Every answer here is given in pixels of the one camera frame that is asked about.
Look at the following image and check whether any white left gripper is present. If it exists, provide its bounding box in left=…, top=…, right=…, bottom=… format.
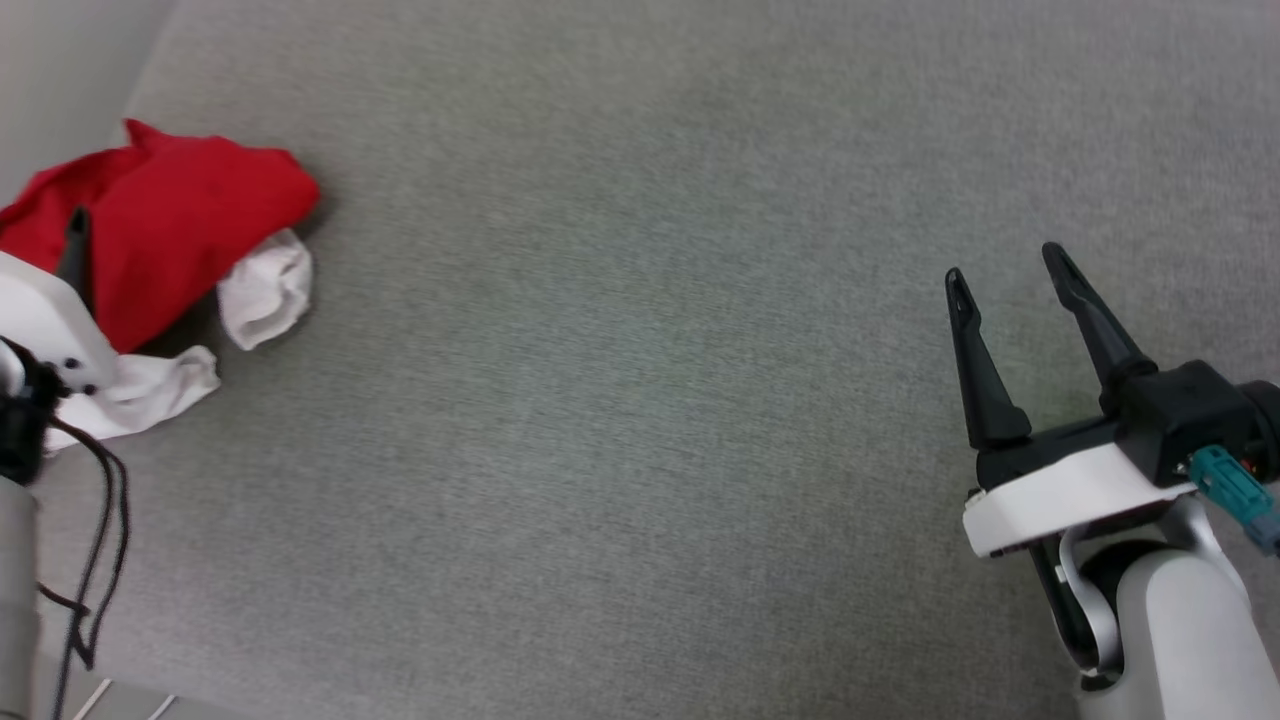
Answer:
left=0, top=207, right=120, bottom=401

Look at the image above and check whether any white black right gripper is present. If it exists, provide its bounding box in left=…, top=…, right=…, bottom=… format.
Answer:
left=944, top=241, right=1201, bottom=560

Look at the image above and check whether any red jersey with white sleeves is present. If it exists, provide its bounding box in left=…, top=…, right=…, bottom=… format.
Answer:
left=0, top=118, right=322, bottom=453

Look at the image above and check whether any grey fabric sofa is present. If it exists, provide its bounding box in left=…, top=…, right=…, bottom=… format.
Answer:
left=30, top=0, right=1280, bottom=720

